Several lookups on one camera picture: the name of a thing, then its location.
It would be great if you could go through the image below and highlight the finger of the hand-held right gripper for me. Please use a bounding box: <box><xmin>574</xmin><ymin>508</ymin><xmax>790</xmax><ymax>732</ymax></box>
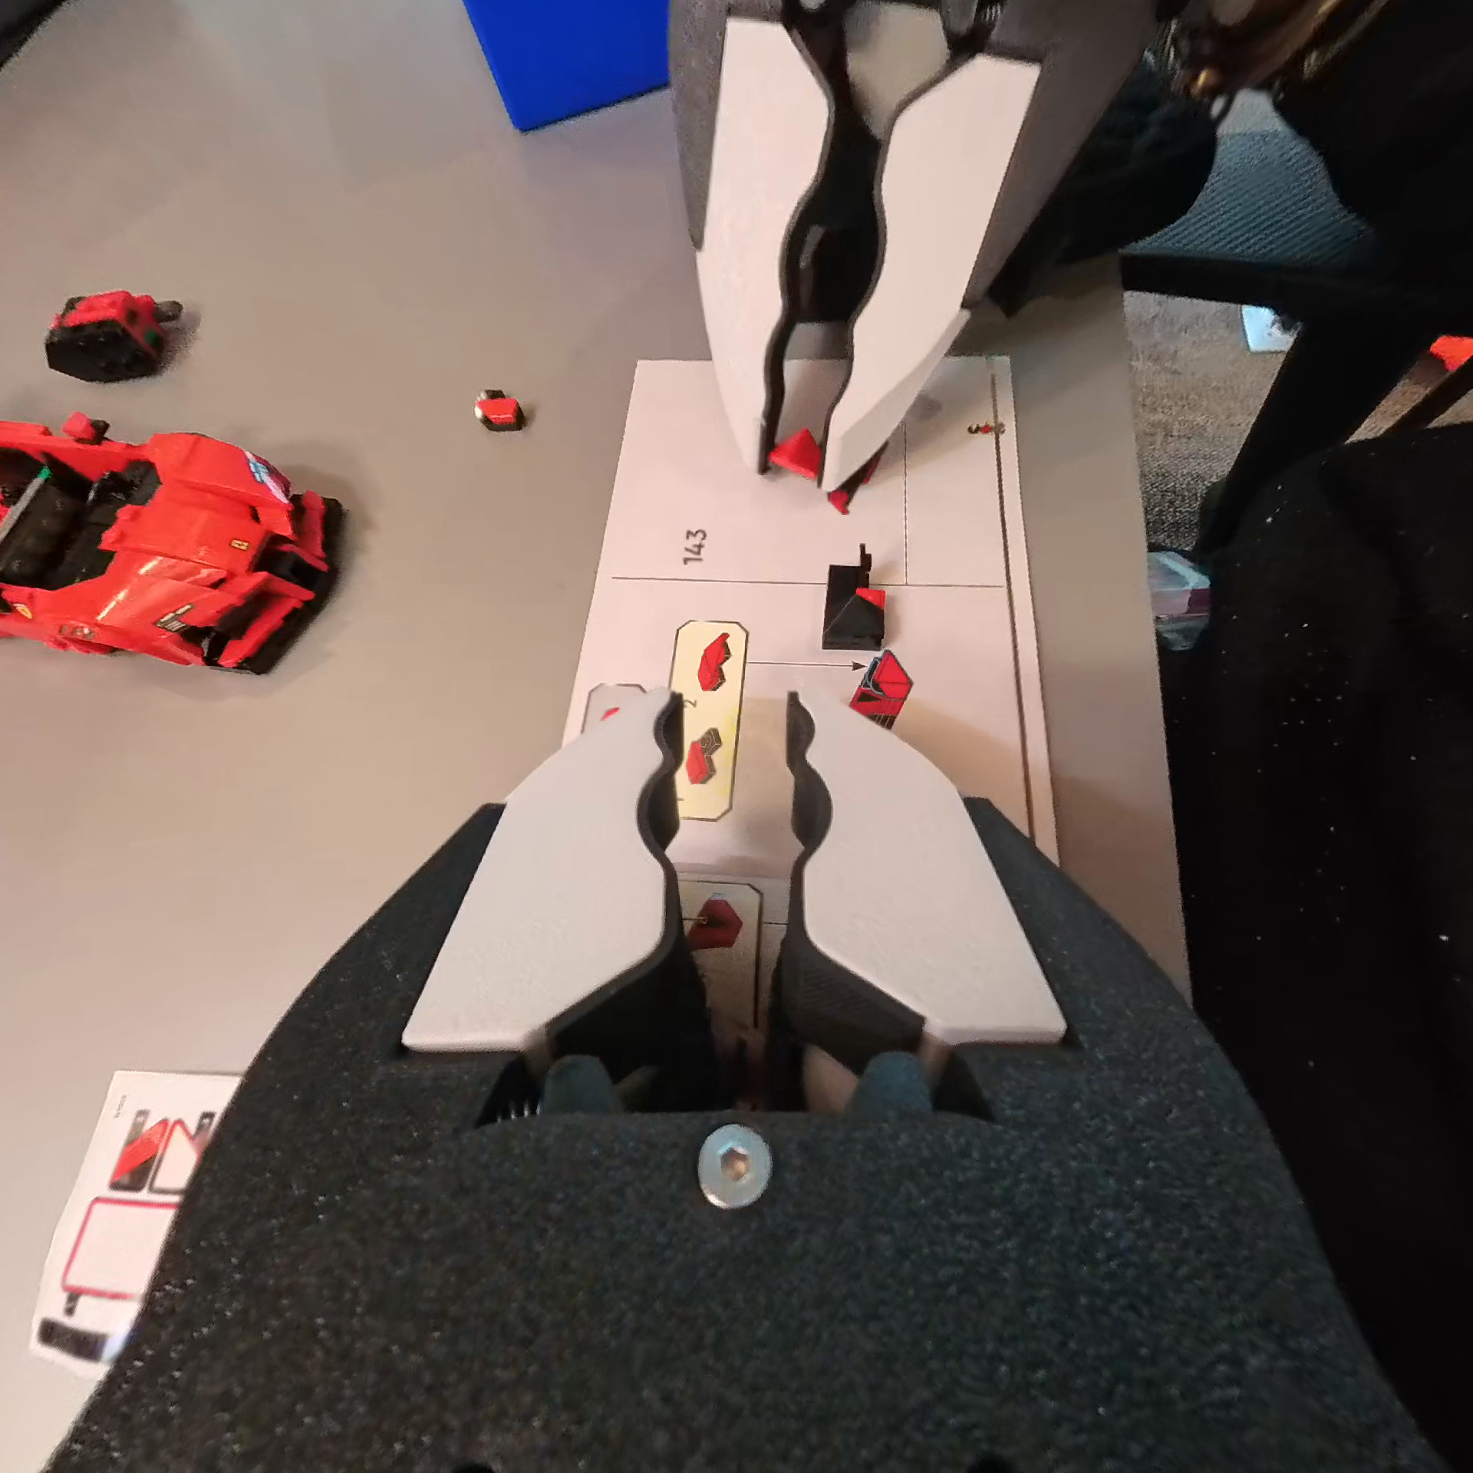
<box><xmin>695</xmin><ymin>14</ymin><xmax>833</xmax><ymax>476</ymax></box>
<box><xmin>823</xmin><ymin>51</ymin><xmax>1042</xmax><ymax>492</ymax></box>

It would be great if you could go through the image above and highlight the red black brick subassembly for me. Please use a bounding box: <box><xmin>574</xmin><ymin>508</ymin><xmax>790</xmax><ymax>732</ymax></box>
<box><xmin>43</xmin><ymin>289</ymin><xmax>184</xmax><ymax>384</ymax></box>

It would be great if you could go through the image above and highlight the red white packet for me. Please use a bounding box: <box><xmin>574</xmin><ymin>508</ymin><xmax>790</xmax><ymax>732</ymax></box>
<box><xmin>1148</xmin><ymin>551</ymin><xmax>1213</xmax><ymax>653</ymax></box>

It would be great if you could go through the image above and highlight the blue plastic storage bin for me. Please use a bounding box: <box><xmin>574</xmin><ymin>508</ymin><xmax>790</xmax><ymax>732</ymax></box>
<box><xmin>460</xmin><ymin>0</ymin><xmax>672</xmax><ymax>134</ymax></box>

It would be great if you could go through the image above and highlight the red brick-built toy car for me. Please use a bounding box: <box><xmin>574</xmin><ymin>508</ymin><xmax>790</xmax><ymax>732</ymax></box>
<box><xmin>0</xmin><ymin>411</ymin><xmax>345</xmax><ymax>677</ymax></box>

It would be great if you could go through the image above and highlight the small black red brick assembly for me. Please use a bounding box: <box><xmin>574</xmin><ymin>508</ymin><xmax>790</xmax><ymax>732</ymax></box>
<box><xmin>819</xmin><ymin>547</ymin><xmax>890</xmax><ymax>651</ymax></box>

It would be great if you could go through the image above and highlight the white instruction booklet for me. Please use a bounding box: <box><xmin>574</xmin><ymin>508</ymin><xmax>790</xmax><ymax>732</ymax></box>
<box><xmin>562</xmin><ymin>356</ymin><xmax>1059</xmax><ymax>1096</ymax></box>

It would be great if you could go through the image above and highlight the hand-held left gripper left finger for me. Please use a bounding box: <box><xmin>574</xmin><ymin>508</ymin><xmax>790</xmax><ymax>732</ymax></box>
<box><xmin>401</xmin><ymin>689</ymin><xmax>682</xmax><ymax>1058</ymax></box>

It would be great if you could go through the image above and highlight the white sticker sheet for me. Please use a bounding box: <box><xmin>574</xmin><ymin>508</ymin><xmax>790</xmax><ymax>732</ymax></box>
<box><xmin>27</xmin><ymin>1070</ymin><xmax>245</xmax><ymax>1379</ymax></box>

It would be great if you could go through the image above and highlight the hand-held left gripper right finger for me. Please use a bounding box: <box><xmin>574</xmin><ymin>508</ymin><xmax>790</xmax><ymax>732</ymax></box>
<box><xmin>782</xmin><ymin>689</ymin><xmax>1069</xmax><ymax>1050</ymax></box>

